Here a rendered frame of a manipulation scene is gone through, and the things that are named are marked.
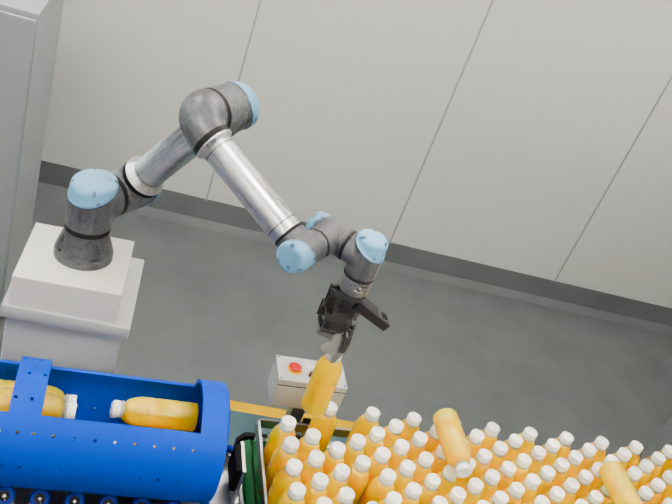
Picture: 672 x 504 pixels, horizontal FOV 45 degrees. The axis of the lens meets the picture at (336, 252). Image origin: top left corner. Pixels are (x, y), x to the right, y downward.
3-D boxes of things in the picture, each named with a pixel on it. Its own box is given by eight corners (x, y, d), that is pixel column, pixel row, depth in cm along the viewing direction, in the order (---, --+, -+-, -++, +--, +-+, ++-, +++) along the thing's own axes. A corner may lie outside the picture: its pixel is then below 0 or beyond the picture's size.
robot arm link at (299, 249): (172, 84, 173) (316, 258, 169) (204, 77, 182) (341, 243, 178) (148, 119, 180) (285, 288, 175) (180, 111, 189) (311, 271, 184)
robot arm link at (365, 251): (366, 221, 186) (397, 240, 183) (351, 259, 192) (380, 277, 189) (349, 231, 180) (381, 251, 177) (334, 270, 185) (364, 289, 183)
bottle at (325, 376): (323, 420, 207) (345, 368, 198) (297, 411, 207) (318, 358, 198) (328, 403, 213) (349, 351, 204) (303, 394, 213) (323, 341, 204)
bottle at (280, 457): (253, 486, 211) (272, 438, 201) (276, 480, 215) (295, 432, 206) (265, 507, 207) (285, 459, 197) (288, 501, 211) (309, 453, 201)
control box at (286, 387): (266, 380, 231) (276, 353, 226) (331, 388, 237) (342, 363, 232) (269, 405, 223) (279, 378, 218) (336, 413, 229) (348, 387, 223)
